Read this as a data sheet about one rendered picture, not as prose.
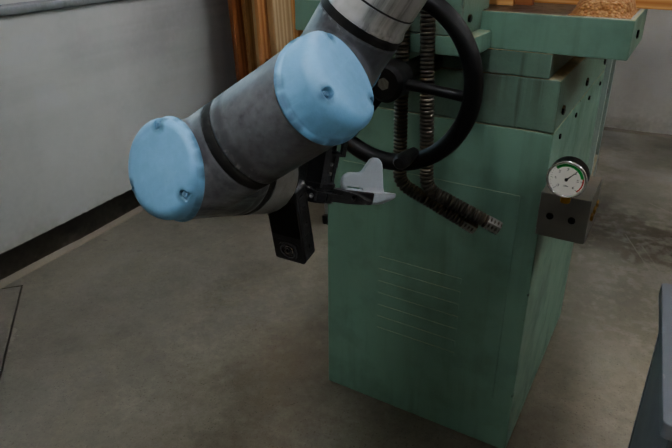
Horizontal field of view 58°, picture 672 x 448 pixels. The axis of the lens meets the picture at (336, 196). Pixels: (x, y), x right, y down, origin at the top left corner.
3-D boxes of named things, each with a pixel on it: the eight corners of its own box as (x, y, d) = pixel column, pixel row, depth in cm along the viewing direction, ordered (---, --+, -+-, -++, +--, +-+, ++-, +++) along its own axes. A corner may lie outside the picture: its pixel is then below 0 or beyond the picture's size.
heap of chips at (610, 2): (567, 15, 93) (571, -11, 92) (583, 5, 104) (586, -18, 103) (630, 19, 89) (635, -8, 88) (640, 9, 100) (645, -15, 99)
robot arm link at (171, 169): (215, 192, 48) (134, 241, 53) (297, 190, 59) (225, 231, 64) (176, 90, 50) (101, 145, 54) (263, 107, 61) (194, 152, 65)
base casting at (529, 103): (324, 99, 120) (324, 53, 117) (432, 52, 166) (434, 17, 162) (556, 135, 100) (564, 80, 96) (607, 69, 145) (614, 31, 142)
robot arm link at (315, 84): (336, 8, 54) (235, 80, 59) (298, 35, 44) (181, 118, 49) (392, 96, 56) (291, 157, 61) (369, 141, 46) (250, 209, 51)
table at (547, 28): (264, 37, 111) (263, 2, 108) (345, 17, 135) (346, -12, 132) (621, 73, 83) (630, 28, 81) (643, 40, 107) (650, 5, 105)
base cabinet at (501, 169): (325, 380, 149) (322, 99, 120) (417, 274, 195) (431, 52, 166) (505, 453, 128) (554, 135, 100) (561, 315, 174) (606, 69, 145)
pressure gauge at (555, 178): (541, 204, 99) (548, 157, 95) (546, 196, 102) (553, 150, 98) (581, 212, 96) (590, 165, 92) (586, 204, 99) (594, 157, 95)
